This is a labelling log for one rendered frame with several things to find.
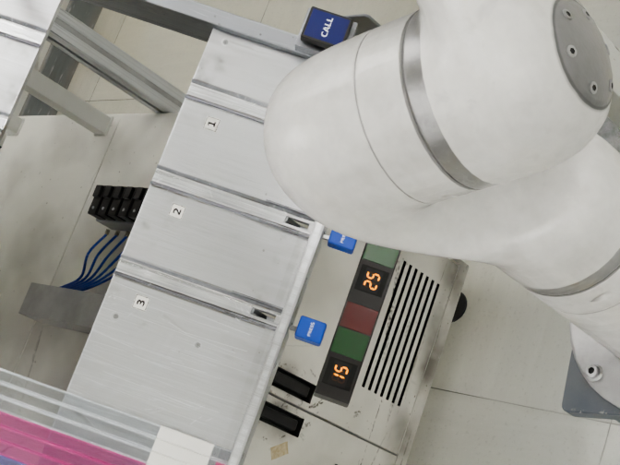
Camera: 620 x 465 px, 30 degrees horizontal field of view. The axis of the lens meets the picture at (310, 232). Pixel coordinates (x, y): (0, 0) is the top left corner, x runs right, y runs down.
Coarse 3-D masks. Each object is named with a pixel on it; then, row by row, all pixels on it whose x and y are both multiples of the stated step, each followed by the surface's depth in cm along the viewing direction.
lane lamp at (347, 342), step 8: (344, 328) 127; (336, 336) 127; (344, 336) 127; (352, 336) 127; (360, 336) 127; (336, 344) 126; (344, 344) 126; (352, 344) 126; (360, 344) 126; (336, 352) 126; (344, 352) 126; (352, 352) 126; (360, 352) 126; (360, 360) 126
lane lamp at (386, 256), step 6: (366, 246) 129; (372, 246) 129; (378, 246) 129; (366, 252) 129; (372, 252) 129; (378, 252) 129; (384, 252) 129; (390, 252) 129; (396, 252) 129; (366, 258) 129; (372, 258) 129; (378, 258) 129; (384, 258) 129; (390, 258) 129; (396, 258) 129; (384, 264) 129; (390, 264) 129
